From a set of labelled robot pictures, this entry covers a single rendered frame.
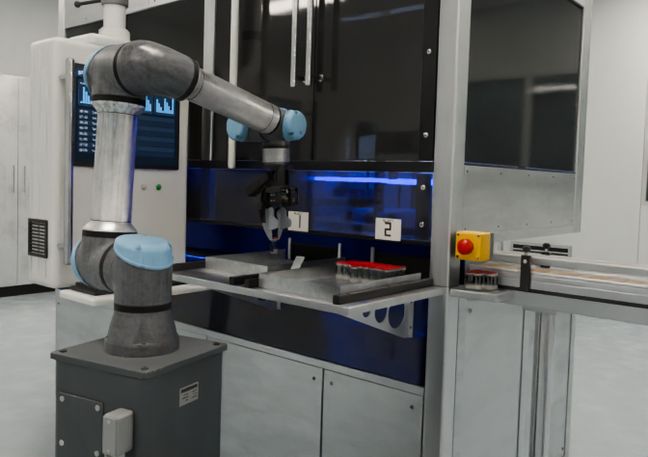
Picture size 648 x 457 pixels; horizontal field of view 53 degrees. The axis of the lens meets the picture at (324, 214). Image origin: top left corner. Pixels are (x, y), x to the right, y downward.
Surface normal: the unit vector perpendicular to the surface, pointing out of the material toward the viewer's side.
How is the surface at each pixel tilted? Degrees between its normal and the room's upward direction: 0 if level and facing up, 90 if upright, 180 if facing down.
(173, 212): 90
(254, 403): 90
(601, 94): 90
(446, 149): 90
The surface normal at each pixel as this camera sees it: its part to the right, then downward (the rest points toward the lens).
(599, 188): -0.65, 0.02
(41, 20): 0.76, 0.06
